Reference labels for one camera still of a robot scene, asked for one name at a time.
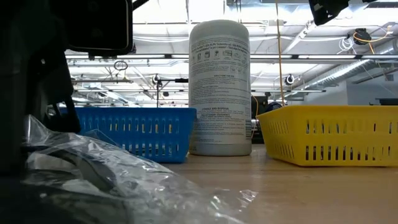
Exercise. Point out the silver ventilation duct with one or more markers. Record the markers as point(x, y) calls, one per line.
point(342, 71)

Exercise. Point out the dark wall screen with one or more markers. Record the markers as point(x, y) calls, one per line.
point(387, 101)

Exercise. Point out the black monitor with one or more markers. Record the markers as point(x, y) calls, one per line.
point(259, 104)

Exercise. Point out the dark blue rounded object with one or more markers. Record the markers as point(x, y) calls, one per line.
point(274, 107)

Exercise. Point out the black boom stand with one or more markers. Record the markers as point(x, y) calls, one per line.
point(182, 80)

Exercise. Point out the blue slotted plastic basket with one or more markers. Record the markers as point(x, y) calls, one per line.
point(140, 113)

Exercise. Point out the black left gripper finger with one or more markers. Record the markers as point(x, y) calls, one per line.
point(71, 118)

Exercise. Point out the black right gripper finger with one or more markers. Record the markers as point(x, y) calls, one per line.
point(326, 11)

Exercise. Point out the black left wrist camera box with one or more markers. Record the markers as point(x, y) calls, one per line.
point(99, 25)

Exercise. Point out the white wipes canister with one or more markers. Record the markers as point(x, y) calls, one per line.
point(219, 93)

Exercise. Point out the clear bag of black discs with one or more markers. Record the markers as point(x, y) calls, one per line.
point(124, 186)

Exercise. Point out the round ceiling camera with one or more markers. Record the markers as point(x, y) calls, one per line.
point(289, 79)
point(155, 79)

